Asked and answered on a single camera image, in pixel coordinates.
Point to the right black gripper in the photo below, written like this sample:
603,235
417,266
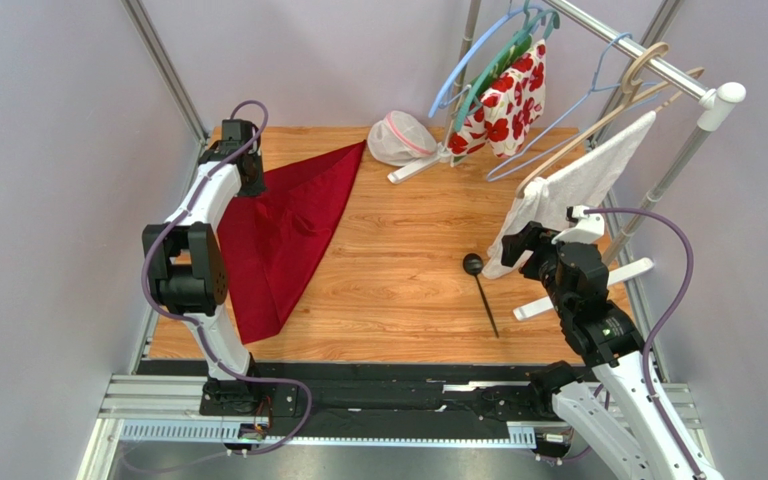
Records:
521,242

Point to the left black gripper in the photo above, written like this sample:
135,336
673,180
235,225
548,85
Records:
256,156

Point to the black spoon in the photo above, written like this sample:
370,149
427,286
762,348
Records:
473,265

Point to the dark red cloth napkin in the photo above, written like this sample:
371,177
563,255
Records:
273,244

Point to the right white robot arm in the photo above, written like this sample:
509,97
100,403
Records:
649,439

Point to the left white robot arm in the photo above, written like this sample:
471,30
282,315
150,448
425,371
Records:
184,276

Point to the white towel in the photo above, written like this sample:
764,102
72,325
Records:
586,181

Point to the red floral cloth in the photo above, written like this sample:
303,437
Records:
506,109

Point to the light blue hanger right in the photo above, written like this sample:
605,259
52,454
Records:
570,106

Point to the light blue hanger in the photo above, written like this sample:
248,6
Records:
470,60
570,106

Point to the white mesh laundry bag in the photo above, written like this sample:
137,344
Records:
399,138

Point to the light blue hanger left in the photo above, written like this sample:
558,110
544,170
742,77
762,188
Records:
470,60

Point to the wooden hanger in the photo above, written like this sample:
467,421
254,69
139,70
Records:
630,85

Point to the teal hanger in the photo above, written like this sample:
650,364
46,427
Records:
517,45

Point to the white metal clothes rack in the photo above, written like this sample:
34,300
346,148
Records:
716,103

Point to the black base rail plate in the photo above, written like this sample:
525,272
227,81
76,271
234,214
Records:
422,401

